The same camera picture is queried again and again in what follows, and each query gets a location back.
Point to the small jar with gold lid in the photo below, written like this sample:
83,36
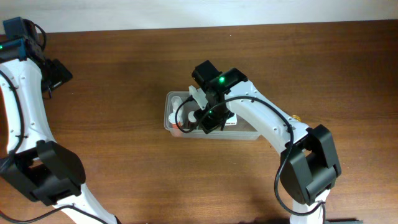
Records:
296,118

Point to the clear plastic container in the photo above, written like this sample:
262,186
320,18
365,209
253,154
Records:
242,130

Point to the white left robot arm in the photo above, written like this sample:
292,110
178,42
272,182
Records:
35,164

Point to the orange effervescent tablet tube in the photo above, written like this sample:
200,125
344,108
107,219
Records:
175,120

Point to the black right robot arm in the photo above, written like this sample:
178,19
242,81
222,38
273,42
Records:
309,164

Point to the white bottle with clear cap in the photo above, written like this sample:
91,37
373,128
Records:
176,101

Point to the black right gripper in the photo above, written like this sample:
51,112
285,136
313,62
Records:
207,124

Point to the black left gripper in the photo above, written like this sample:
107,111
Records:
63,73

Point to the dark bottle with white cap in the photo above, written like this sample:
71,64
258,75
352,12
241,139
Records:
192,121

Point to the white medicine box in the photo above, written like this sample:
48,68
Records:
232,121

